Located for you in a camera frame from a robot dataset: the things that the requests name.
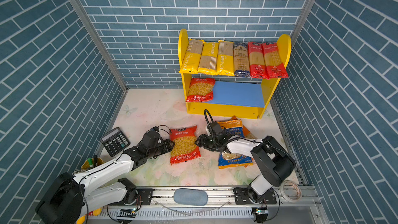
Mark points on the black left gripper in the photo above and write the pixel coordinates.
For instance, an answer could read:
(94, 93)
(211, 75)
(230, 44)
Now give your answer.
(167, 145)

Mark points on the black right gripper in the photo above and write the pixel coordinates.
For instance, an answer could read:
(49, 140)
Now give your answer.
(202, 141)

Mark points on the red macaroni bag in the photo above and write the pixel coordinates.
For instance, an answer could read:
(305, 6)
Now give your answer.
(201, 90)
(184, 148)

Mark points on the orange pasta bag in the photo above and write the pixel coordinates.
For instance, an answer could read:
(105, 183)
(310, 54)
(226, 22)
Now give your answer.
(246, 132)

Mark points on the blue clear spaghetti bag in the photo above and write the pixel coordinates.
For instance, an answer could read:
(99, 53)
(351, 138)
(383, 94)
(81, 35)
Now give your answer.
(241, 60)

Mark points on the red yellow spaghetti bag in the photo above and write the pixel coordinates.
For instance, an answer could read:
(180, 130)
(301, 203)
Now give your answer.
(273, 64)
(256, 61)

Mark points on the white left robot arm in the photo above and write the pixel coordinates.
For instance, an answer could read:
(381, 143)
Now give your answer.
(72, 196)

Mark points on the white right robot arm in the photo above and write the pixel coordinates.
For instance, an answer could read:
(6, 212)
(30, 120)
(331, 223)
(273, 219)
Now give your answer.
(273, 161)

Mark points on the blue orecchiette pasta bag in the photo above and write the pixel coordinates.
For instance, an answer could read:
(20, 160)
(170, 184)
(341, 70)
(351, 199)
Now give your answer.
(230, 160)

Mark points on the black calculator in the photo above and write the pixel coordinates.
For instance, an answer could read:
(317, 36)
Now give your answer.
(114, 141)

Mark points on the grey blue oval pad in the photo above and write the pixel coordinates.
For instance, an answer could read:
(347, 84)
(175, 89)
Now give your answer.
(191, 197)

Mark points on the yellow pen cup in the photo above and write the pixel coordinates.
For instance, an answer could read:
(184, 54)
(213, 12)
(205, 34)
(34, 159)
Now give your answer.
(91, 163)

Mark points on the clear tape roll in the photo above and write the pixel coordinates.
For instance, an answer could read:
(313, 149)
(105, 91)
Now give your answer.
(290, 191)

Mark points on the yellow plush toy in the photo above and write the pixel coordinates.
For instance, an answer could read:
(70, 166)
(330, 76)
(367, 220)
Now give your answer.
(84, 219)

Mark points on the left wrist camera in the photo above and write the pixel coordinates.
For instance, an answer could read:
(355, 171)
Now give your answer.
(155, 129)

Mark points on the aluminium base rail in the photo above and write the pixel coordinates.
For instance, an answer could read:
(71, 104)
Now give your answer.
(230, 203)

